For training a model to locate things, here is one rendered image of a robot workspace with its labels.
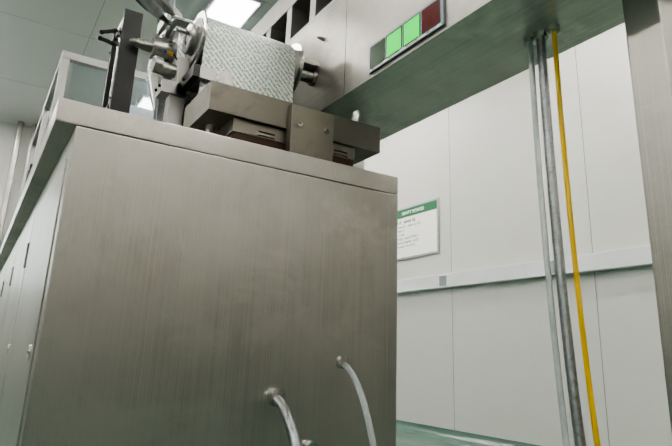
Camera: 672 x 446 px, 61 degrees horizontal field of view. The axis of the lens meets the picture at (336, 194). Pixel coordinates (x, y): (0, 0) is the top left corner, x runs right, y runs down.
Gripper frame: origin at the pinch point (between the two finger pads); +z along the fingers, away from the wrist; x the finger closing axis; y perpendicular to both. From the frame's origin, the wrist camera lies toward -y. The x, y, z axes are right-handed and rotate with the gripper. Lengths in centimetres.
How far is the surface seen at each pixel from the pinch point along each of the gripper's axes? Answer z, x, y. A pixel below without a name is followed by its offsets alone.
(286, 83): 30.2, -6.8, 10.2
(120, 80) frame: 1.8, 26.5, -7.6
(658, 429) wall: 278, 49, 95
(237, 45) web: 15.9, -6.8, 6.1
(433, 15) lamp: 38, -49, 17
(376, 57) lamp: 38, -30, 17
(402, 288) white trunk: 220, 248, 157
